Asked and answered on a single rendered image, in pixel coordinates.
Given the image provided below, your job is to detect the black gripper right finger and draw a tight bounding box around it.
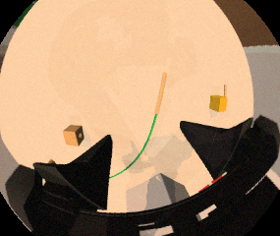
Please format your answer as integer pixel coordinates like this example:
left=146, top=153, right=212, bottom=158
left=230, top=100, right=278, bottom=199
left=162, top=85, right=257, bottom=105
left=180, top=118, right=252, bottom=180

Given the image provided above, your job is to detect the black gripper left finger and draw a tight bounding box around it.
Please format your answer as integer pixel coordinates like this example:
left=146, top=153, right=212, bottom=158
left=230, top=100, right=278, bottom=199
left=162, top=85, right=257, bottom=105
left=32, top=134, right=113, bottom=211

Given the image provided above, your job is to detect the small tan wooden cylinder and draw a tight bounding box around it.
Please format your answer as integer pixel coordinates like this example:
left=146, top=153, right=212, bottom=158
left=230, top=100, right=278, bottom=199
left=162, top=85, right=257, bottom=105
left=48, top=158, right=56, bottom=164

